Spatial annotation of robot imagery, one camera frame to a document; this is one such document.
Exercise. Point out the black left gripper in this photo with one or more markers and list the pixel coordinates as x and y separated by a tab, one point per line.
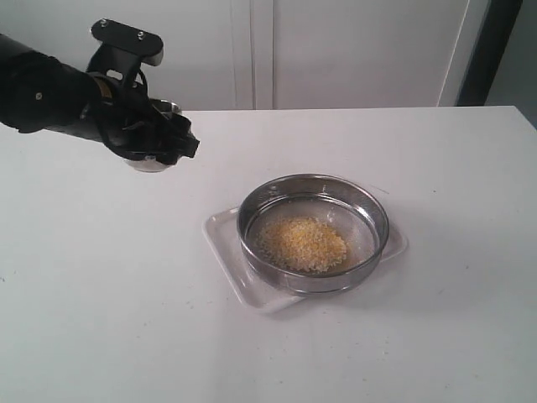
129	125

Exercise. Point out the stainless steel cup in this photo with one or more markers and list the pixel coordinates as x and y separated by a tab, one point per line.
149	164

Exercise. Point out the yellow grain mixture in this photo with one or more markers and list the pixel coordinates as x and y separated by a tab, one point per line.
303	244

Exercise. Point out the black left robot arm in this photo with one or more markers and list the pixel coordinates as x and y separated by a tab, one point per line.
39	92

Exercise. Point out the round steel mesh sieve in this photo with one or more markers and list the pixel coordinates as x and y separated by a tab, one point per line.
353	212

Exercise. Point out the white rectangular tray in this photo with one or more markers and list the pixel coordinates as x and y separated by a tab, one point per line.
252	291

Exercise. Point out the white cabinet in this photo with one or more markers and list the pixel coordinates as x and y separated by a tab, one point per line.
276	54

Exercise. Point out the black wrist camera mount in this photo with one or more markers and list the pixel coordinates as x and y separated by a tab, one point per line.
124	49

